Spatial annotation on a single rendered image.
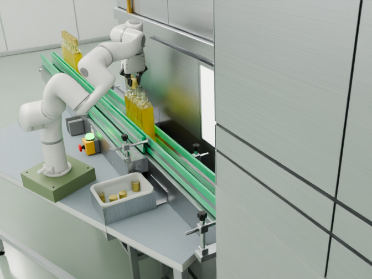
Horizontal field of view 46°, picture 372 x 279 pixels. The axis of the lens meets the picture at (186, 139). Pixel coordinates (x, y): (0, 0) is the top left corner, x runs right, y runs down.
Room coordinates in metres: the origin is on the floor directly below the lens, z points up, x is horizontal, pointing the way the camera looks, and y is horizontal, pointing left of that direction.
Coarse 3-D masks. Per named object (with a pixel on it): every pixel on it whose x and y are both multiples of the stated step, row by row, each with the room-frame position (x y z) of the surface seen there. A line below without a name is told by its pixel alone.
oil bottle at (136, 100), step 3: (135, 99) 1.86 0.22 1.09; (138, 99) 1.85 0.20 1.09; (135, 102) 1.85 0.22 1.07; (135, 105) 1.85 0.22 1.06; (135, 108) 1.85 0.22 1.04; (135, 111) 1.85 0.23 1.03; (135, 114) 1.86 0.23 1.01; (135, 117) 1.86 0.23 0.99; (135, 120) 1.87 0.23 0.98; (135, 123) 1.87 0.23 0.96; (138, 123) 1.83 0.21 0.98; (138, 126) 1.83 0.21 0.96
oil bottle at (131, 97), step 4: (128, 96) 1.92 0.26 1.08; (132, 96) 1.89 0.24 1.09; (136, 96) 1.89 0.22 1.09; (128, 100) 1.92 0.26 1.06; (132, 100) 1.88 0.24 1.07; (132, 104) 1.88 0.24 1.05; (132, 108) 1.88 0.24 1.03; (132, 112) 1.89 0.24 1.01; (132, 116) 1.89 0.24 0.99; (132, 120) 1.90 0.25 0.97
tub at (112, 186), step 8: (128, 176) 1.60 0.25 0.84; (136, 176) 1.61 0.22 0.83; (96, 184) 1.54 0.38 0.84; (104, 184) 1.55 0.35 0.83; (112, 184) 1.57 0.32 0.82; (120, 184) 1.58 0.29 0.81; (128, 184) 1.60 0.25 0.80; (144, 184) 1.55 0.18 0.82; (96, 192) 1.53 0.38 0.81; (104, 192) 1.55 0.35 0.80; (112, 192) 1.56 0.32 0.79; (128, 192) 1.58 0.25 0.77; (136, 192) 1.58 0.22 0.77; (144, 192) 1.46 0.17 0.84; (120, 200) 1.42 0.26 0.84
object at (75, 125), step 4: (76, 116) 2.29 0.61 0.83; (68, 120) 2.24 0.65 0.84; (72, 120) 2.24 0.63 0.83; (76, 120) 2.24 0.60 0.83; (80, 120) 2.24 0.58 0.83; (68, 124) 2.22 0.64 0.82; (72, 124) 2.21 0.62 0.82; (76, 124) 2.22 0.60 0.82; (80, 124) 2.23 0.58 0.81; (68, 128) 2.24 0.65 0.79; (72, 128) 2.21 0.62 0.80; (76, 128) 2.22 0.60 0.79; (80, 128) 2.23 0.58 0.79; (72, 132) 2.21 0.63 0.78; (76, 132) 2.22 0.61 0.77; (80, 132) 2.23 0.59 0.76; (84, 132) 2.24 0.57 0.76
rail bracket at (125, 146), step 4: (124, 136) 1.64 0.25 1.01; (124, 140) 1.64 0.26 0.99; (148, 140) 1.68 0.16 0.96; (124, 144) 1.64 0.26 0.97; (128, 144) 1.64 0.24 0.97; (132, 144) 1.66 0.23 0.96; (136, 144) 1.66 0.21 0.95; (116, 148) 1.62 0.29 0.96; (120, 148) 1.63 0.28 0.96; (124, 148) 1.63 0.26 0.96; (128, 148) 1.64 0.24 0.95; (128, 156) 1.64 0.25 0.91; (124, 160) 1.64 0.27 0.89; (128, 160) 1.64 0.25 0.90
